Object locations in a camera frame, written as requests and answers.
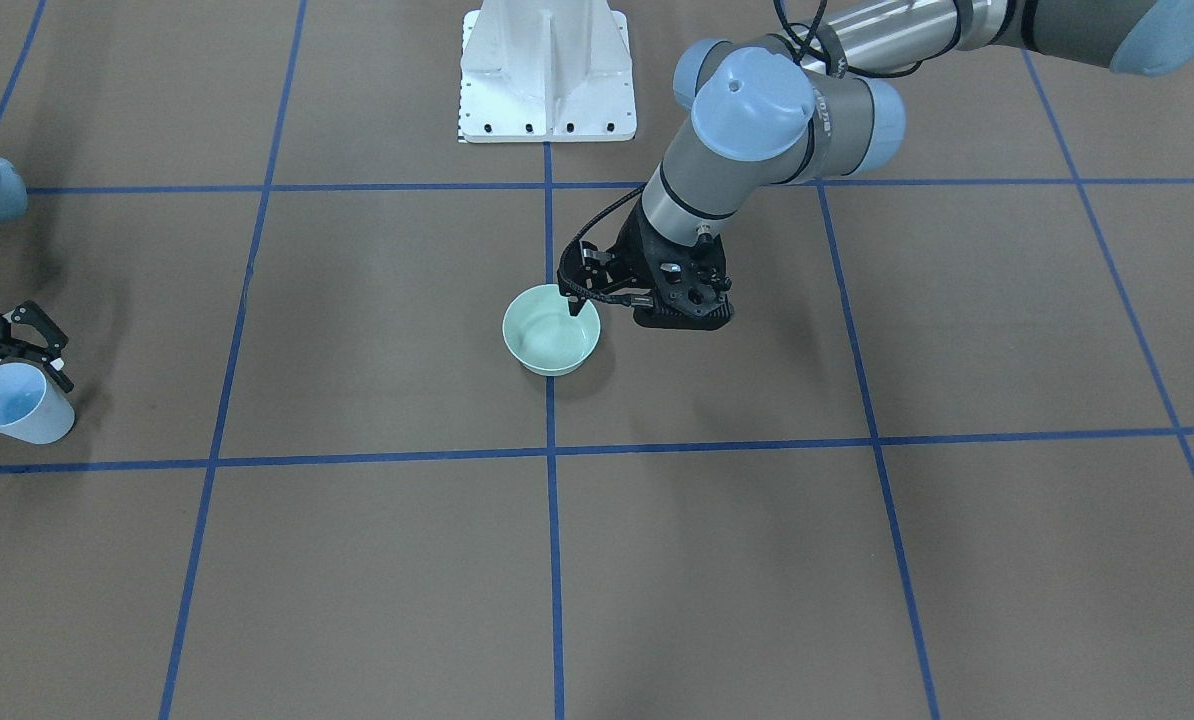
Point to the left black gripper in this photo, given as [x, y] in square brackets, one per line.
[636, 259]

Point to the light blue plastic cup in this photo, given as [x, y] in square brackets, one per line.
[32, 408]

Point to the mint green bowl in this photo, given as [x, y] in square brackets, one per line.
[539, 331]

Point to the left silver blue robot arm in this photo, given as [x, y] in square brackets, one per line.
[815, 100]

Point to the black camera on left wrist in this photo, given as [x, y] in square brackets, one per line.
[687, 297]

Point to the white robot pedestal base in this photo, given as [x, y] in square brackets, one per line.
[546, 72]

